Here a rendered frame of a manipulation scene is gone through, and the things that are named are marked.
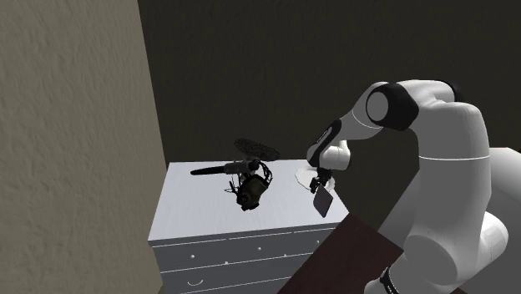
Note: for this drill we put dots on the white plate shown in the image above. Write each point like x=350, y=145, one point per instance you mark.
x=303, y=176

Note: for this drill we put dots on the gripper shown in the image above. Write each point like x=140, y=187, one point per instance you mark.
x=323, y=175

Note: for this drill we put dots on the grey chest of drawers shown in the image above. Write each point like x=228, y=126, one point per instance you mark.
x=195, y=203

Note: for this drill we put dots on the dark red robot stand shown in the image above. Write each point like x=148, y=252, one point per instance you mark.
x=350, y=260

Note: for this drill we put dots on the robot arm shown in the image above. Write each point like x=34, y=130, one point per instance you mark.
x=452, y=179

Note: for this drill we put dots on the dark grey tablet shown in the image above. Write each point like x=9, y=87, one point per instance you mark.
x=323, y=201

